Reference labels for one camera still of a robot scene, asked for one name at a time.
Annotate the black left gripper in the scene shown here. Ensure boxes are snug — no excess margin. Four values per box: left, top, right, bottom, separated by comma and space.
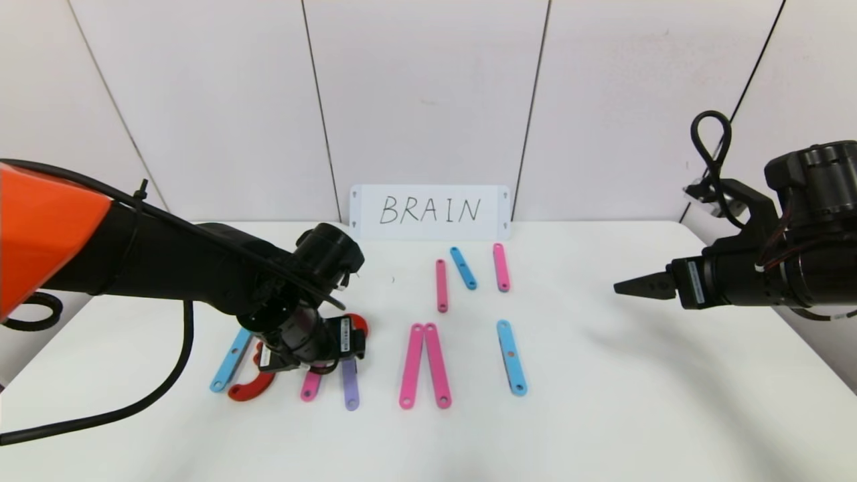
281, 307, 366, 368

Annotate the short blue bar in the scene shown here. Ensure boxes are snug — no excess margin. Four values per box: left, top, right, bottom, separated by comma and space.
450, 247, 478, 291

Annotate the short pink bar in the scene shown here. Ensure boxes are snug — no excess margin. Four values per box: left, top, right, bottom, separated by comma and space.
493, 242, 511, 293

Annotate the long blue bar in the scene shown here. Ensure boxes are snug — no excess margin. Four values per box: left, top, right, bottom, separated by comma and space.
210, 328, 252, 393
497, 319, 528, 396

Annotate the large red arc piece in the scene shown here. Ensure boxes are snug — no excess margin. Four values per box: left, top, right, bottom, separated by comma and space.
228, 372, 277, 402

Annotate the short purple bar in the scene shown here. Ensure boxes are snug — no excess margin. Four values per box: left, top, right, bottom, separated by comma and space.
341, 358, 361, 411

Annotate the white BRAIN word card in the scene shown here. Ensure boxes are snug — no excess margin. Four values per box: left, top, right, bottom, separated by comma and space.
349, 185, 512, 241

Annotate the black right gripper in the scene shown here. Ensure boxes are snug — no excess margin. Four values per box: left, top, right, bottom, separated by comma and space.
613, 245, 787, 310

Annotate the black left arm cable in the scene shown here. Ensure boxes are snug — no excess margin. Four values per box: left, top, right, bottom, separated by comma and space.
0, 159, 349, 447

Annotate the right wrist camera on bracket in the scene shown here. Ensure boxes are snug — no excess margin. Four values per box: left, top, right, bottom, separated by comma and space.
683, 177, 781, 250

